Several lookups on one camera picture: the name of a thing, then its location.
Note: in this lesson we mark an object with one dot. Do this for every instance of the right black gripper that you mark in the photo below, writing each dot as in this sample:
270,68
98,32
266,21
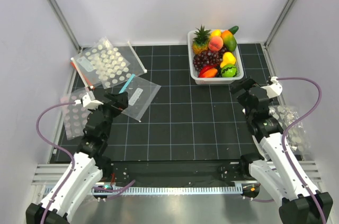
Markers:
246,84

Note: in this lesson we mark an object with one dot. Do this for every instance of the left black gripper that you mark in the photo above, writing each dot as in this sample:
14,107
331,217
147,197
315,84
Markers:
118,102

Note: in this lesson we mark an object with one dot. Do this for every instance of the green toy watermelon ball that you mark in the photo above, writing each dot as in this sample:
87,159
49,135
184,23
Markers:
228,71

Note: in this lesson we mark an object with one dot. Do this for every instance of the white-dotted zip bag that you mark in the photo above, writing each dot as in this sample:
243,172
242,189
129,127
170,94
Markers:
296,136

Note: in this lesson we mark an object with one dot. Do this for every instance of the orange green toy mango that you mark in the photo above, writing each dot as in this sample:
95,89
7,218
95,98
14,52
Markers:
229,40

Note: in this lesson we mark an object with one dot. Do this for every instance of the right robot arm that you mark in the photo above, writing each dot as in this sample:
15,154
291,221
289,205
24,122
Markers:
275,166

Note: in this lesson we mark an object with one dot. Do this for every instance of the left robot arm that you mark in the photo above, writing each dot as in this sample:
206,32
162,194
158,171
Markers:
87,165

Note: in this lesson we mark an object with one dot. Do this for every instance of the blue zipper clear bag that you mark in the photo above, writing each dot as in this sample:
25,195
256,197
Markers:
141,93

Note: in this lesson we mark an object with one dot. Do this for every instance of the white-dotted bag stack top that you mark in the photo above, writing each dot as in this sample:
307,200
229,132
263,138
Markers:
110,63

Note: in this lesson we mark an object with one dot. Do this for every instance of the pink-dotted zip bag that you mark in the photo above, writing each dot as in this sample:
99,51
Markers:
75,115

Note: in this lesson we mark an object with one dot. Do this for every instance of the white zipper clear bag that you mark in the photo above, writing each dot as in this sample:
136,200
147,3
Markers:
129,54

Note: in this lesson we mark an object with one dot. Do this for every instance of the red zipper clear bag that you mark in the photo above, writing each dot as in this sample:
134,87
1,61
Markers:
85,64

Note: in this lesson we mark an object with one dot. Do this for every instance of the white plastic basket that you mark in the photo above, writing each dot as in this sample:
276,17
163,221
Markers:
217,80

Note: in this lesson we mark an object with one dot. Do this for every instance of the yellow toy pear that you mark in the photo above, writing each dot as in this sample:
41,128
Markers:
227,59

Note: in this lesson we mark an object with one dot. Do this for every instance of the orange red toy mango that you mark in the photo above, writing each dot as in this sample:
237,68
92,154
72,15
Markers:
211,73

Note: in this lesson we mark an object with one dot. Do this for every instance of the red toy chili pepper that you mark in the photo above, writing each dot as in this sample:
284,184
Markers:
206,68

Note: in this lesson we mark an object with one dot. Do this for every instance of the toy peach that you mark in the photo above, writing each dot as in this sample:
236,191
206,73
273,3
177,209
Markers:
215,43

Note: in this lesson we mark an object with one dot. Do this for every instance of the toy green cucumber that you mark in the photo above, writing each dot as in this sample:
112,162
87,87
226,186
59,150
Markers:
233,29

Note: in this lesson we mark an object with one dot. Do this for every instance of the toy lemon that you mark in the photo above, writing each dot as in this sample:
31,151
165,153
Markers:
215,33

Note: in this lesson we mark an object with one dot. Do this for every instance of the toy pineapple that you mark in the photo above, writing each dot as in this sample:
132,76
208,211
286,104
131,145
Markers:
201,40

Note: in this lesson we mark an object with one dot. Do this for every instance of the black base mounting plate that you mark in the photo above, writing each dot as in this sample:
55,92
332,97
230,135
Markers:
177,173

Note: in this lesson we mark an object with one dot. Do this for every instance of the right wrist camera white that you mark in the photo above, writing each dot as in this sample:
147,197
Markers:
274,89

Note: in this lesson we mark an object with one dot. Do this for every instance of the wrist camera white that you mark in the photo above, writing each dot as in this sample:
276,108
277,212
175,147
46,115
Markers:
274,89
88,102

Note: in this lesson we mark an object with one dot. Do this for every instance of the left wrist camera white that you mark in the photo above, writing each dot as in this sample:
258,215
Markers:
88,102

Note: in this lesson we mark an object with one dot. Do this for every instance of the slotted cable duct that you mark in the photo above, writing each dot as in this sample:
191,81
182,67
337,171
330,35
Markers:
183,191

